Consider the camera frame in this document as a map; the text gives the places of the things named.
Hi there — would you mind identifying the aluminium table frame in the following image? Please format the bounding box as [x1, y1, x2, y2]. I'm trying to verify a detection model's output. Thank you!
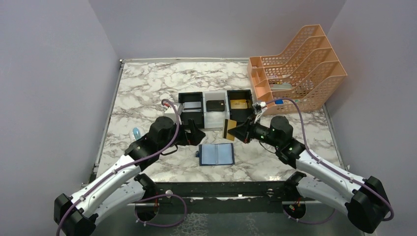
[68, 58, 369, 236]

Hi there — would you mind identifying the gold card in bin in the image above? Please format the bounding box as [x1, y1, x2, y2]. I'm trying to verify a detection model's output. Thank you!
[230, 99, 248, 110]

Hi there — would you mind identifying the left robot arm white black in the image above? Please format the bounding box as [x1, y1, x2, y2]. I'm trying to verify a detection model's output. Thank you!
[54, 116, 206, 236]

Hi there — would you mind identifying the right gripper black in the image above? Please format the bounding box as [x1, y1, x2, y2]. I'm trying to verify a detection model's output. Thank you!
[228, 114, 281, 148]

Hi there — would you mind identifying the blue clear packaged item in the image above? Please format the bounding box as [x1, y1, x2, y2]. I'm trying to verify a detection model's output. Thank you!
[131, 127, 142, 140]

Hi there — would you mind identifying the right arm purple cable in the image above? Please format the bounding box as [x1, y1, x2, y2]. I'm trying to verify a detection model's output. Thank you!
[260, 97, 395, 225]

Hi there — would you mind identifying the white middle sorting bin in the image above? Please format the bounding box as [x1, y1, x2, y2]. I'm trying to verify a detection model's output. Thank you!
[202, 90, 230, 130]

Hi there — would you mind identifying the black left sorting bin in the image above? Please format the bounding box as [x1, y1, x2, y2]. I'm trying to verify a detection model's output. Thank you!
[178, 92, 204, 129]

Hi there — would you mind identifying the black card in bin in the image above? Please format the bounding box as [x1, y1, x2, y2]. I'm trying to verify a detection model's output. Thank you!
[206, 100, 226, 113]

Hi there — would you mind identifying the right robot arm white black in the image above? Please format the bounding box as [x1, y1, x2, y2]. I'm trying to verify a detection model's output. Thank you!
[227, 116, 393, 234]

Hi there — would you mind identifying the gold credit card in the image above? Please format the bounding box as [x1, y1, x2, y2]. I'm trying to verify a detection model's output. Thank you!
[222, 119, 237, 141]

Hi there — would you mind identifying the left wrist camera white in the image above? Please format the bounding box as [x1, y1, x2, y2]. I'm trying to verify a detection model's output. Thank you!
[163, 103, 184, 123]

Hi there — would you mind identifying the blue card holder wallet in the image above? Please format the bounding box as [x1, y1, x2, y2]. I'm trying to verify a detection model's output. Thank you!
[195, 143, 235, 166]

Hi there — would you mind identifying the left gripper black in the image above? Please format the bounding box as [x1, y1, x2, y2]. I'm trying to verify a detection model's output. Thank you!
[159, 118, 206, 152]

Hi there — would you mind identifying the silver card in bin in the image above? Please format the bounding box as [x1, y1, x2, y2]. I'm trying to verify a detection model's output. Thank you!
[183, 101, 202, 112]

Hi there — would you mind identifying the orange plastic file organizer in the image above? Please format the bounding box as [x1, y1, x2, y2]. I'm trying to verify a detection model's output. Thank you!
[247, 24, 347, 115]

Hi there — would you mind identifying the black metal mounting rail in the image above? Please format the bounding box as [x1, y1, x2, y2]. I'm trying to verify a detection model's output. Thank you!
[144, 181, 306, 214]

